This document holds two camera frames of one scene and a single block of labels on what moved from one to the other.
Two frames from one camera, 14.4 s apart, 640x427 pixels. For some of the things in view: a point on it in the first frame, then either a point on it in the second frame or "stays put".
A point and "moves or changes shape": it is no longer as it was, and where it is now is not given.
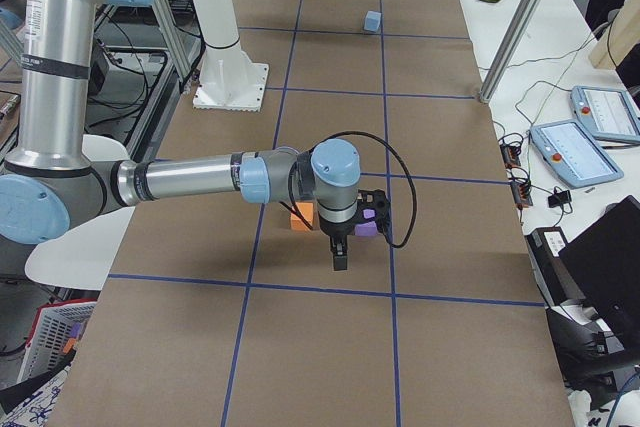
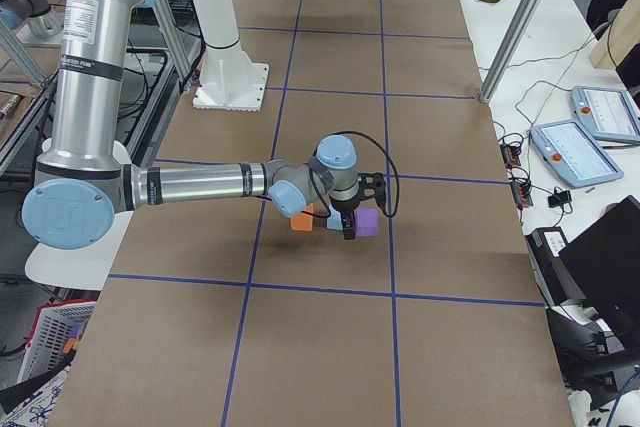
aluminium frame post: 521,25 stays put
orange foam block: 296,223 stays put
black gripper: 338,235 to 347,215
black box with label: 557,283 stays put
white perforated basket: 55,335 stays put
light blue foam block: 372,20 moves or changes shape
